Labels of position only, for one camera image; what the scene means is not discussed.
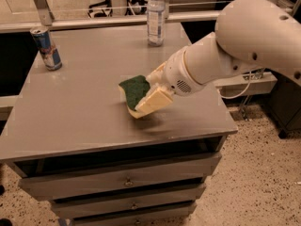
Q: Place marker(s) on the grey drawer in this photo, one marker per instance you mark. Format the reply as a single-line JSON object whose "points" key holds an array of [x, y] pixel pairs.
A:
{"points": [[128, 199], [138, 216], [84, 182]]}

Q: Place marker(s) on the green and yellow sponge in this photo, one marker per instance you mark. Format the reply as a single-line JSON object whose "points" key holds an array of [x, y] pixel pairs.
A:
{"points": [[134, 90]]}

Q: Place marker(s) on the bottom grey drawer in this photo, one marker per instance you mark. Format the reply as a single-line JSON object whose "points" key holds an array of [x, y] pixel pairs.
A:
{"points": [[138, 216]]}

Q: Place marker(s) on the blue and silver drink can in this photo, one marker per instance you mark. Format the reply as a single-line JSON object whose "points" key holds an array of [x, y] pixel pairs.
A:
{"points": [[47, 48]]}

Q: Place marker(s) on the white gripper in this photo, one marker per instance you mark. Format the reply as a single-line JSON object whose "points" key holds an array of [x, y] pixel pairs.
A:
{"points": [[175, 73]]}

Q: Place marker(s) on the grey drawer cabinet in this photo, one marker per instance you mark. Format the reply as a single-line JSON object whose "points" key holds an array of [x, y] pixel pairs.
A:
{"points": [[76, 118]]}

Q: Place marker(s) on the dark rolling cart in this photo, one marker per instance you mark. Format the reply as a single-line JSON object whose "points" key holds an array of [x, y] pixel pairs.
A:
{"points": [[285, 105]]}

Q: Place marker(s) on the top grey drawer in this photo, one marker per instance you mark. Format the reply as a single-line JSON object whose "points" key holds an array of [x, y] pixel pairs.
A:
{"points": [[84, 182]]}

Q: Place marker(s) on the middle grey drawer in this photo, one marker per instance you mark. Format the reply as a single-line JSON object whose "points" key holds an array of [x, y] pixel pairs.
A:
{"points": [[128, 199]]}

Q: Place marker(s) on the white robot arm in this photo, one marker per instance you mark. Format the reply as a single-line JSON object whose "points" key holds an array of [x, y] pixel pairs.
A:
{"points": [[248, 35]]}

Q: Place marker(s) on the clear plastic water bottle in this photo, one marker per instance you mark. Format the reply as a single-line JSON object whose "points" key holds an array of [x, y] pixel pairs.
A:
{"points": [[156, 22]]}

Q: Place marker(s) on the metal railing frame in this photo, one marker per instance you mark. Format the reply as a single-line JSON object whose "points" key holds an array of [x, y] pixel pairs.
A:
{"points": [[21, 15]]}

